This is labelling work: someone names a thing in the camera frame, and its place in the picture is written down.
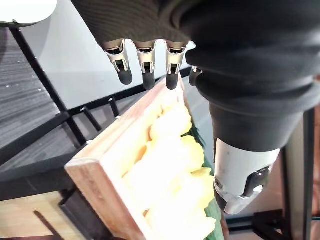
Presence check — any yellow napa cabbage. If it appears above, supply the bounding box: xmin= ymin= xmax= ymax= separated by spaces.
xmin=142 ymin=207 xmax=217 ymax=240
xmin=144 ymin=134 xmax=206 ymax=176
xmin=121 ymin=166 xmax=216 ymax=218
xmin=147 ymin=98 xmax=193 ymax=141

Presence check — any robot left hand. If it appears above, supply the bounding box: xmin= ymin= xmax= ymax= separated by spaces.
xmin=71 ymin=0 xmax=320 ymax=216

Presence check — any light wooden shelf board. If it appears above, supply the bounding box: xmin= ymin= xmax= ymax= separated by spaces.
xmin=0 ymin=191 xmax=83 ymax=240

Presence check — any white rounded cover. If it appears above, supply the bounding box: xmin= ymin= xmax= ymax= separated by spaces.
xmin=0 ymin=0 xmax=59 ymax=26

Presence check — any black metal rack frame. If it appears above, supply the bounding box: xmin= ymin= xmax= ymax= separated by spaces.
xmin=0 ymin=24 xmax=320 ymax=240

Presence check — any wooden crate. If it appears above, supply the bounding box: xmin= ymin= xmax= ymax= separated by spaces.
xmin=64 ymin=74 xmax=226 ymax=240

